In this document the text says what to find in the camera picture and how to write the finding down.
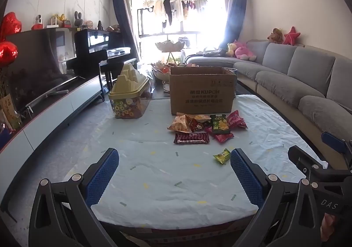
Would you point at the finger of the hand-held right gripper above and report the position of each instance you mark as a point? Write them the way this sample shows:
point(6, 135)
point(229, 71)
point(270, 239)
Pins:
point(302, 157)
point(332, 139)

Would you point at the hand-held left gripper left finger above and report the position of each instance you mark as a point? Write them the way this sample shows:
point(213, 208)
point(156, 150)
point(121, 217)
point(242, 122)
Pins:
point(106, 172)

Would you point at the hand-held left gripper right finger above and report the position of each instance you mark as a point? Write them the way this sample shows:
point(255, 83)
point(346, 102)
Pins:
point(246, 178)

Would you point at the small green-yellow snack packet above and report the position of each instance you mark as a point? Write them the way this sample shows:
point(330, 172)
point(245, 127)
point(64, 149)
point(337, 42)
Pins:
point(222, 156)

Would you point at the small red snack packet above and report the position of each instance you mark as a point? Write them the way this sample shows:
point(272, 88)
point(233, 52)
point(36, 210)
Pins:
point(224, 137)

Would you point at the pink-red snack packet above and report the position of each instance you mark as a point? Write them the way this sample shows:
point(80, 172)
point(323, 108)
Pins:
point(236, 120)

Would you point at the green and black chip packet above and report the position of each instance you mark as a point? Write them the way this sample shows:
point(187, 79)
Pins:
point(220, 125)

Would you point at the dark red snack bar packet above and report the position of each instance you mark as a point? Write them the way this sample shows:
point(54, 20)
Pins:
point(191, 138)

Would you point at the small dark brown candy packet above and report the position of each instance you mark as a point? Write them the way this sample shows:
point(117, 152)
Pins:
point(196, 126)

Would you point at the yellow snack packet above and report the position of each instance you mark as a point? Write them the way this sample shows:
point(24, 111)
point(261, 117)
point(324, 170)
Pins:
point(202, 117)

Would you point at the orange snack packet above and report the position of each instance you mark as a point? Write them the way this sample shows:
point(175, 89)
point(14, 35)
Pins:
point(178, 123)

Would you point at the brown cardboard box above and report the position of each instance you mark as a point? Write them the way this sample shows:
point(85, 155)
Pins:
point(202, 90)

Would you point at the person's right hand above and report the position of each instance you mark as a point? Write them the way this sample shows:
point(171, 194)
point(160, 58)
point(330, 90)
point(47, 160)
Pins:
point(330, 223)

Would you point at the white printed tablecloth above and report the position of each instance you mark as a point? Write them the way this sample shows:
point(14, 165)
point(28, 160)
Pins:
point(170, 181)

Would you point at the grey sofa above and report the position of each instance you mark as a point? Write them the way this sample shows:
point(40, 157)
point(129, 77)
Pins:
point(302, 76)

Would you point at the grey television cabinet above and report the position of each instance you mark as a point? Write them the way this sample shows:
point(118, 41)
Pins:
point(55, 115)

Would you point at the clear container with yellow lid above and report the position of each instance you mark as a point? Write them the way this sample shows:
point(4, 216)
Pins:
point(129, 82)

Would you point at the black piano bench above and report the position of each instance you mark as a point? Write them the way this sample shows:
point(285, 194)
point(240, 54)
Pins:
point(118, 64)

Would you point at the red star plush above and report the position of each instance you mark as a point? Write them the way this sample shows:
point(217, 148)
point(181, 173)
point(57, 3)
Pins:
point(291, 35)

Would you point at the yellow printed bag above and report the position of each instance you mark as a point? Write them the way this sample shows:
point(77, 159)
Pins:
point(8, 111)

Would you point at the brown plush toy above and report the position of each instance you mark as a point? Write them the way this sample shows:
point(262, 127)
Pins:
point(276, 35)

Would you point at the black curved television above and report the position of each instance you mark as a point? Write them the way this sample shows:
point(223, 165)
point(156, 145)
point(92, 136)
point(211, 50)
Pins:
point(35, 71)

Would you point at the grey cloth pile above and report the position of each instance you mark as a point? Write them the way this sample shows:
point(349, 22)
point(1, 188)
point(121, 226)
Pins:
point(210, 53)

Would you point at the black upright piano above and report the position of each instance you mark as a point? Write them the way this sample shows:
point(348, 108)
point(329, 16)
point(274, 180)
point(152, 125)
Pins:
point(90, 43)

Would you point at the pink and yellow plush toy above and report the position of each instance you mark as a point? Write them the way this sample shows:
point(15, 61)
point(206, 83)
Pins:
point(231, 47)

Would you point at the white tiered fruit stand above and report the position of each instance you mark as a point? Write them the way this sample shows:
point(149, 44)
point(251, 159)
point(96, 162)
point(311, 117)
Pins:
point(169, 45)

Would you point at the brown soft toy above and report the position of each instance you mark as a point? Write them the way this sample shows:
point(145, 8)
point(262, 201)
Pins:
point(113, 28)

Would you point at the dark metronome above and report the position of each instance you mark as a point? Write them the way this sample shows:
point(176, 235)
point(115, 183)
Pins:
point(99, 25)

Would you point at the pink doll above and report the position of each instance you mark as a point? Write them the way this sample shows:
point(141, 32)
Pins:
point(88, 24)

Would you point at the blue curtain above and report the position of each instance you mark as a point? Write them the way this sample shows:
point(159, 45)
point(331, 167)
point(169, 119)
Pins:
point(233, 13)
point(122, 21)

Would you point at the red gift box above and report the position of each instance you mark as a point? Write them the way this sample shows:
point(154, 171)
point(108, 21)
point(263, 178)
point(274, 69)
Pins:
point(66, 23)

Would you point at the grey bunny plush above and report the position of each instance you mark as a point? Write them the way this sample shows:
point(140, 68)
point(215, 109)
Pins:
point(78, 20)

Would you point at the red round foil balloon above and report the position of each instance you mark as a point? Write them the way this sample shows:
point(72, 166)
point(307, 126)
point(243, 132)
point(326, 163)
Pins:
point(7, 53)

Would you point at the red heart foil balloon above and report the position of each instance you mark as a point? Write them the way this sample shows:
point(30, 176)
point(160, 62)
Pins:
point(11, 25)

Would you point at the row of hanging clothes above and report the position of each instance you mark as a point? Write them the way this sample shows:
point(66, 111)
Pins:
point(167, 7)

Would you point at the white security camera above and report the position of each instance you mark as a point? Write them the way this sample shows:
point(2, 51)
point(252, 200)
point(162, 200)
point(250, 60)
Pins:
point(39, 19)

